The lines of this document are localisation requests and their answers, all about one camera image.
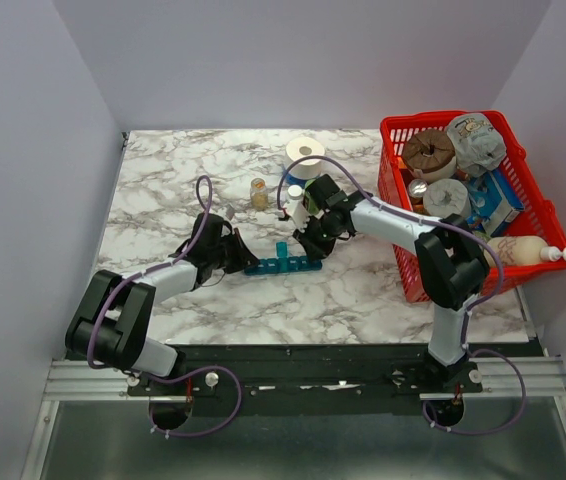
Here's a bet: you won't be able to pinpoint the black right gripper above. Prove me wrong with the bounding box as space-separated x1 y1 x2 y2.
292 215 343 264

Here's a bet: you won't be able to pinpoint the teal weekly pill organizer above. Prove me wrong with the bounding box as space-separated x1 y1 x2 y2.
243 241 323 276

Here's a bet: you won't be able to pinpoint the green pill bottle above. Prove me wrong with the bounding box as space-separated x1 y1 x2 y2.
303 179 320 215

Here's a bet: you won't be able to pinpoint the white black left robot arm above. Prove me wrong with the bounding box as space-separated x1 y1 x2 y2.
65 213 259 395

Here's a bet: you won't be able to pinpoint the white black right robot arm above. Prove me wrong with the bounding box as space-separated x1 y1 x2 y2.
281 174 490 392

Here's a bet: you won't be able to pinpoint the white pill bottle blue label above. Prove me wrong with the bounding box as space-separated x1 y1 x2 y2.
286 185 304 206

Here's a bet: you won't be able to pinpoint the clear jar yellow capsules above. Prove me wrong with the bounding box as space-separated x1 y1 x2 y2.
250 178 269 211

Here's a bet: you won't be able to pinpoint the white paper roll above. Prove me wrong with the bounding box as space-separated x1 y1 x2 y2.
285 137 325 167

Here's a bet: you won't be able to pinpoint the silver lid can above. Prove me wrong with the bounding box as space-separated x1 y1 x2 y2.
407 179 428 205

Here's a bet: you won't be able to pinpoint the grey wrapped roll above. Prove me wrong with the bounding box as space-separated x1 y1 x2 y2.
423 178 471 220

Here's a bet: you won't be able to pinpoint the brown wrapped roll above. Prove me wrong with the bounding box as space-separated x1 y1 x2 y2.
401 129 457 183

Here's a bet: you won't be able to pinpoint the blue carton box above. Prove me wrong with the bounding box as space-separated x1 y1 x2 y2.
466 169 524 237

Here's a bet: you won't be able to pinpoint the grey crumpled bag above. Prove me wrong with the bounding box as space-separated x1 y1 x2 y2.
446 112 507 177

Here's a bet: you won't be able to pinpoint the cream squeeze bottle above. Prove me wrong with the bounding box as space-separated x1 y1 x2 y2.
487 236 566 267

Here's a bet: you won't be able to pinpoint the red plastic basket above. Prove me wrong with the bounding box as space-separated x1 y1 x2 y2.
376 109 566 304

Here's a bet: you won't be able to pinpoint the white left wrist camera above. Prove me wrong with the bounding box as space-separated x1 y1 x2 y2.
225 205 236 221

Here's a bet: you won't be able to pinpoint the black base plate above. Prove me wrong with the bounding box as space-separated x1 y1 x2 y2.
118 340 546 431

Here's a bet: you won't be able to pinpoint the aluminium rail frame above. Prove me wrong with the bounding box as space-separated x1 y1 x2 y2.
43 357 566 402

